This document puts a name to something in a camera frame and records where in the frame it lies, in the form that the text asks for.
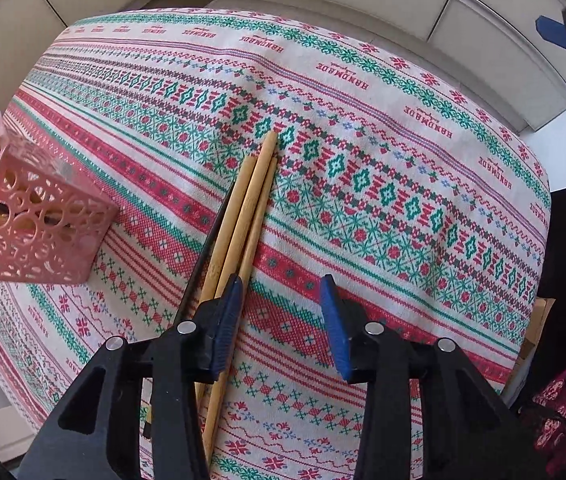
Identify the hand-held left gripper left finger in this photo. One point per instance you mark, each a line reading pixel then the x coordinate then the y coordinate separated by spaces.
pixel 225 325

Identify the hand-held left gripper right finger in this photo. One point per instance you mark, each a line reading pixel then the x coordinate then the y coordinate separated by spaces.
pixel 335 330

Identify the pink perforated plastic basket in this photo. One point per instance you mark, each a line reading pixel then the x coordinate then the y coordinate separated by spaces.
pixel 38 260

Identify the patterned striped tablecloth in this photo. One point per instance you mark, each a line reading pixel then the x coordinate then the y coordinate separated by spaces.
pixel 363 135

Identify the light brown board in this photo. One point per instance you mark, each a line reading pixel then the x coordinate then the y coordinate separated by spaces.
pixel 543 317

